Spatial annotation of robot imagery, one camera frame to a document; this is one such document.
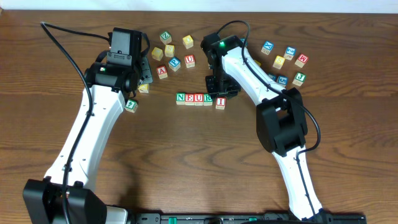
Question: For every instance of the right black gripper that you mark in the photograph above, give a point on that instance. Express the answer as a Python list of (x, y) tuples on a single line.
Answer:
[(222, 86)]

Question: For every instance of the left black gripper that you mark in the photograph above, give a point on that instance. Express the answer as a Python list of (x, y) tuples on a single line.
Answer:
[(146, 72)]

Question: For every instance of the red I block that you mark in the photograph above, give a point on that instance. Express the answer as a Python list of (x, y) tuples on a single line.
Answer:
[(220, 103)]

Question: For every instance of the green R block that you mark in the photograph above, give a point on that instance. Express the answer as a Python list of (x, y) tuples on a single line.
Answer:
[(207, 100)]

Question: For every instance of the red U block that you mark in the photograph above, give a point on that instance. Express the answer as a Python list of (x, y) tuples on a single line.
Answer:
[(198, 99), (189, 61)]

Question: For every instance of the red E block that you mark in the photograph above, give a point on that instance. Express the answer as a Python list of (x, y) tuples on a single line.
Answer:
[(189, 99)]

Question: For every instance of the green N block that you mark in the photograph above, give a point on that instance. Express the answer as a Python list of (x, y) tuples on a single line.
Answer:
[(180, 98)]

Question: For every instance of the blue P block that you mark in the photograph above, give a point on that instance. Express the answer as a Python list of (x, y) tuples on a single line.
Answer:
[(174, 63)]

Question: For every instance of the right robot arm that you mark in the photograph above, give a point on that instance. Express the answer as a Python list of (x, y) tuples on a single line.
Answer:
[(281, 126)]

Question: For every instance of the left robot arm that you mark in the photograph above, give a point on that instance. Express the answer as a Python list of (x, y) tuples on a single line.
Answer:
[(66, 194)]

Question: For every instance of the yellow block beside R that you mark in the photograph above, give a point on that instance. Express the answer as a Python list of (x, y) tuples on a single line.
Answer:
[(144, 88)]

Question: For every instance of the red A block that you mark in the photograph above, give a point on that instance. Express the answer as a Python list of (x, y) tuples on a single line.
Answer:
[(162, 72)]

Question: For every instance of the yellow block near J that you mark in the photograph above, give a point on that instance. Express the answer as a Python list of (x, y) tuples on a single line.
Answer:
[(157, 54)]

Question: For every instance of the green 4 block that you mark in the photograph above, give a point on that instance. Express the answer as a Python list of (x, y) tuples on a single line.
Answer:
[(131, 106)]

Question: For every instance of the yellow S block left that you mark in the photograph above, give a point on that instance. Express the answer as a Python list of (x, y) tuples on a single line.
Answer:
[(169, 50)]

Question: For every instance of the yellow s block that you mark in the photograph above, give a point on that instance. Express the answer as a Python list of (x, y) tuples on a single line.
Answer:
[(278, 62), (169, 50)]

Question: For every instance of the green Z block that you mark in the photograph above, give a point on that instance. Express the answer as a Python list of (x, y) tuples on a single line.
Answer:
[(165, 37)]

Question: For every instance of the yellow block top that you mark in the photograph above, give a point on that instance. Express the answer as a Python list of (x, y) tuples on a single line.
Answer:
[(188, 41)]

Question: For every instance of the blue I block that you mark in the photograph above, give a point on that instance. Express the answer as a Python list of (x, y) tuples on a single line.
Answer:
[(272, 76)]

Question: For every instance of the blue X block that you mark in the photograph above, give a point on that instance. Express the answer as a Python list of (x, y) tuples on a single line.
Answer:
[(267, 47)]

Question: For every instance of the blue 5 block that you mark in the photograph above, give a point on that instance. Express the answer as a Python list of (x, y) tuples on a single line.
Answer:
[(282, 80)]

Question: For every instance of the yellow S block right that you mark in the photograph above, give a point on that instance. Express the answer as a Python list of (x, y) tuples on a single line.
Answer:
[(278, 62)]

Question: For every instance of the blue 2 block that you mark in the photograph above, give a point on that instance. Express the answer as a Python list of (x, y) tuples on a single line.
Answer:
[(289, 53)]

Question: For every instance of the green J block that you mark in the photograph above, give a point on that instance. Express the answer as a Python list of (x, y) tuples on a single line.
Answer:
[(299, 79)]

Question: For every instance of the red M block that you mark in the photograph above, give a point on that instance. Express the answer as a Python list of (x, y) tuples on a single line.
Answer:
[(301, 60)]

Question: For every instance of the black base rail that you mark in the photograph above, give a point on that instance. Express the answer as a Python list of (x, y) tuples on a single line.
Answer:
[(277, 218)]

